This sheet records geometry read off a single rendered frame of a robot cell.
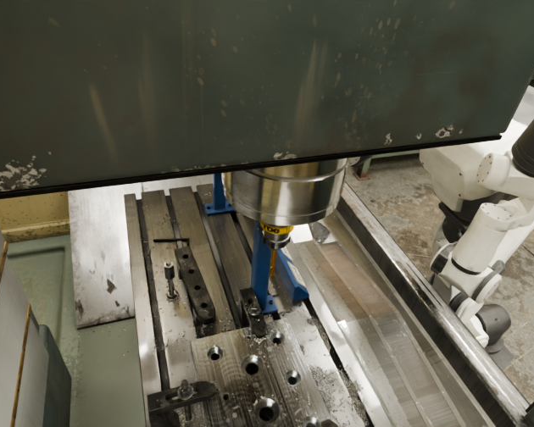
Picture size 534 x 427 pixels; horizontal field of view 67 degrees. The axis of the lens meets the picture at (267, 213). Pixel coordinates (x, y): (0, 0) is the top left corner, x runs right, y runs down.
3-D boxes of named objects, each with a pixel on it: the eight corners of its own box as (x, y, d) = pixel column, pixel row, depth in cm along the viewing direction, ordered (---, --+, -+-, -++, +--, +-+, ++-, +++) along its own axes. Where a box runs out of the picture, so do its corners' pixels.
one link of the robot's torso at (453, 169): (486, 149, 137) (495, 52, 113) (572, 209, 113) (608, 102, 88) (409, 187, 137) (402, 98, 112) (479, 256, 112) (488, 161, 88)
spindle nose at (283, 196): (201, 175, 55) (197, 91, 48) (294, 150, 63) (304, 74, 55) (262, 246, 45) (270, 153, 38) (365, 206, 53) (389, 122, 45)
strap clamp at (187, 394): (214, 402, 87) (213, 365, 77) (217, 418, 84) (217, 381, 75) (152, 421, 83) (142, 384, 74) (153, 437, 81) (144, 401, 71)
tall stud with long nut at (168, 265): (176, 291, 110) (173, 257, 102) (178, 298, 108) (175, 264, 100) (166, 292, 109) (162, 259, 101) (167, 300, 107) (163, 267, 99)
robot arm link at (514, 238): (434, 274, 101) (492, 202, 99) (482, 308, 93) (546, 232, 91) (425, 265, 91) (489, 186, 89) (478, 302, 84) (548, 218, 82)
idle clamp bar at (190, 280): (191, 260, 119) (190, 244, 115) (218, 330, 101) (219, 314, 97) (174, 264, 118) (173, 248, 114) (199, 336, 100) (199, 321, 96)
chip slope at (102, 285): (280, 202, 192) (286, 154, 176) (348, 318, 141) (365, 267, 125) (80, 230, 166) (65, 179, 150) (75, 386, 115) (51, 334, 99)
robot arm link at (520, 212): (514, 165, 70) (478, 226, 77) (567, 178, 69) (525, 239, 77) (504, 151, 75) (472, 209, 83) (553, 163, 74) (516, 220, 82)
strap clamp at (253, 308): (249, 313, 106) (253, 274, 96) (265, 357, 96) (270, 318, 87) (237, 316, 105) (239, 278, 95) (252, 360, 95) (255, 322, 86)
